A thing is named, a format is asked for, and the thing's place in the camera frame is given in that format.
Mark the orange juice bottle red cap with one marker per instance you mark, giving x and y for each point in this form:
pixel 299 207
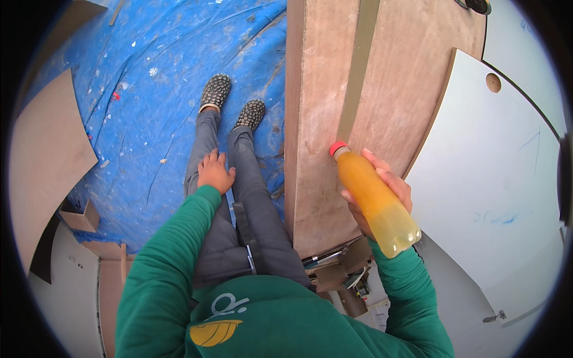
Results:
pixel 376 201

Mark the person's right hand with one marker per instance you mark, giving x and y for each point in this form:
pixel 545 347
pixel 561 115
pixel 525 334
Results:
pixel 397 188

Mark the white paper sheet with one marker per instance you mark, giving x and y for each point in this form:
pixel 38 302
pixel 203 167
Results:
pixel 379 315

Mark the black silver utility knife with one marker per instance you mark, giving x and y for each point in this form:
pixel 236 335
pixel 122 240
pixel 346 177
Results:
pixel 323 258

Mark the large curved brown board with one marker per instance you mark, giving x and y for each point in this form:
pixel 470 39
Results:
pixel 44 156

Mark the blue plastic tarp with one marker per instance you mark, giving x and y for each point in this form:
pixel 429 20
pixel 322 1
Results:
pixel 170 53

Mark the white panel with metal hinge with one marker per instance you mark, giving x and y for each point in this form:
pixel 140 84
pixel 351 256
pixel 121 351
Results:
pixel 452 308

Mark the short wooden batten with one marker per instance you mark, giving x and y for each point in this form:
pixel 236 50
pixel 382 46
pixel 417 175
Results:
pixel 117 11

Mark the small wooden box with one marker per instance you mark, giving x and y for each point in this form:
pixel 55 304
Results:
pixel 80 219

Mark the small metal hinge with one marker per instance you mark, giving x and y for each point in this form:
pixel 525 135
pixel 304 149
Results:
pixel 494 317

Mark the reddish brown plywood panel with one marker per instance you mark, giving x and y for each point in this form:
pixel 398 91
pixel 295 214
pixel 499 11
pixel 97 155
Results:
pixel 111 291

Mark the white laminate board with hole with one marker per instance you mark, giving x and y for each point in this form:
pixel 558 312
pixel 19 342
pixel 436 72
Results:
pixel 483 161

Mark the person's body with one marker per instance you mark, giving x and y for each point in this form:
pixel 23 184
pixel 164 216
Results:
pixel 268 317

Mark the black round tool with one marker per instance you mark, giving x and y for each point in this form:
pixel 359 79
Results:
pixel 476 5

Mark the person's legs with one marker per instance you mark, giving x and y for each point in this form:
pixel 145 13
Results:
pixel 264 215

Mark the olive edge band strip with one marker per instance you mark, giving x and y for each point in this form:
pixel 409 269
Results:
pixel 359 67

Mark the thin wooden strip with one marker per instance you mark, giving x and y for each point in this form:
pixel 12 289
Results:
pixel 123 264

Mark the white cabinet panel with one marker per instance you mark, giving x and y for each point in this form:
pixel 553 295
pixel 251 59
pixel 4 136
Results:
pixel 67 304

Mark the person's left hand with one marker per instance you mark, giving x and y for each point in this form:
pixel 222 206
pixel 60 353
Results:
pixel 215 175

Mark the white laminate board with scribbles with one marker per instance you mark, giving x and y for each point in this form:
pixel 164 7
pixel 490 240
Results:
pixel 515 42

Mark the plywood workbench top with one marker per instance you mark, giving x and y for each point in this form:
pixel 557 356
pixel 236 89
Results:
pixel 320 89

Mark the pile of wood offcuts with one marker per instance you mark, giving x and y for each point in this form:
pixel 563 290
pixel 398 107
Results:
pixel 333 273

